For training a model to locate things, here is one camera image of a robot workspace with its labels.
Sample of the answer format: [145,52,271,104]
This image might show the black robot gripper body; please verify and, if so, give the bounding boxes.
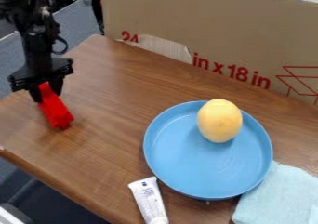
[8,33,73,92]

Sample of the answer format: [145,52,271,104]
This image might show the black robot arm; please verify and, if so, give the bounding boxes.
[0,0,73,103]

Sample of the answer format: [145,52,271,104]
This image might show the brown cardboard box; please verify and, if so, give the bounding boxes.
[101,0,318,105]

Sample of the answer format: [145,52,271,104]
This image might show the light blue towel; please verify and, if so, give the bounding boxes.
[231,162,318,224]

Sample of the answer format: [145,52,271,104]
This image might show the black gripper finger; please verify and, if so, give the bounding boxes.
[28,86,42,103]
[48,77,62,96]

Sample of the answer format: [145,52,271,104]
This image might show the red plastic block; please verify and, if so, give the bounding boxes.
[38,83,74,129]

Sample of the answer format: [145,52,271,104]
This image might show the white cream tube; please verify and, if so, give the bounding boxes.
[128,177,168,224]

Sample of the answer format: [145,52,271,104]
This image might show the blue round plate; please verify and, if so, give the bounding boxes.
[143,100,274,201]

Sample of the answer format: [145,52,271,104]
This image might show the yellow lemon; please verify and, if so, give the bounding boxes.
[197,99,242,143]

